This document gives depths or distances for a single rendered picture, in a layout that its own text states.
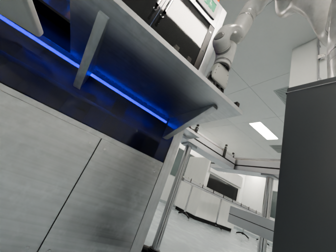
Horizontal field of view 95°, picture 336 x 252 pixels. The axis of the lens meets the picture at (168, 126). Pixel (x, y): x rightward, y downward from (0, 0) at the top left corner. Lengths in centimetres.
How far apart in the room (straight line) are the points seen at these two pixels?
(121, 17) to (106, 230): 81
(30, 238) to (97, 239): 23
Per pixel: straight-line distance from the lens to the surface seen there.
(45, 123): 78
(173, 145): 93
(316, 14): 97
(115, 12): 56
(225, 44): 83
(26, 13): 69
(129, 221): 88
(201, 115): 71
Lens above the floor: 48
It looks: 21 degrees up
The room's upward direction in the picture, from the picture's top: 22 degrees clockwise
